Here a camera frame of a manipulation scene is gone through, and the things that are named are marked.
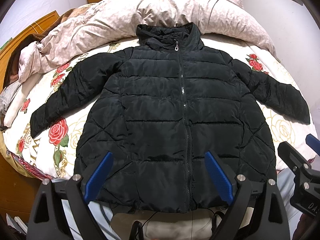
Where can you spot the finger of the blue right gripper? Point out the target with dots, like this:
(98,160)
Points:
(313,143)

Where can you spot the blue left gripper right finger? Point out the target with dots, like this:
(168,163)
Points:
(220,175)

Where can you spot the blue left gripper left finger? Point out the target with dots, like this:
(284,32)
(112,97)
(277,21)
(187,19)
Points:
(95,175)

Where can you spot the black puffer jacket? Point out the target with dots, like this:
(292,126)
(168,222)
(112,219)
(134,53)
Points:
(158,108)

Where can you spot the plaid red mattress cover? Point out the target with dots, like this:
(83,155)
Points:
(24,168)

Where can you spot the wooden headboard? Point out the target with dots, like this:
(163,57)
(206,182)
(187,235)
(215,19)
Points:
(9,60)

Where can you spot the beige crumpled duvet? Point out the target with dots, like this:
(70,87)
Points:
(111,20)

